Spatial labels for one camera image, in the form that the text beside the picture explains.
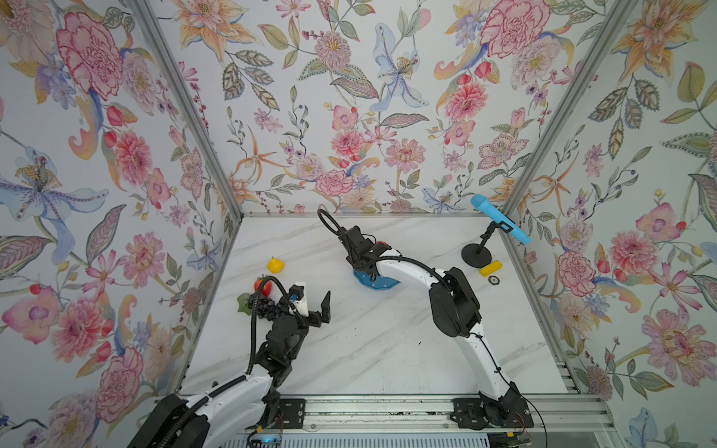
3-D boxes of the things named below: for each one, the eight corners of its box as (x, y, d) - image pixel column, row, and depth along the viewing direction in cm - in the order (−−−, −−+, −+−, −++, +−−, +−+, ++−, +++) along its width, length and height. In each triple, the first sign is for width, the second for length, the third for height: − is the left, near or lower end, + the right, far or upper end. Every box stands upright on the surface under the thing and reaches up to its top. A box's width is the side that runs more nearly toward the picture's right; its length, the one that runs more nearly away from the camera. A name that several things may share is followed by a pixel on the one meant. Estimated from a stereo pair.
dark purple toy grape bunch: (237, 311, 94) (232, 305, 90) (246, 296, 98) (242, 290, 94) (274, 322, 92) (271, 316, 88) (282, 306, 95) (279, 300, 92)
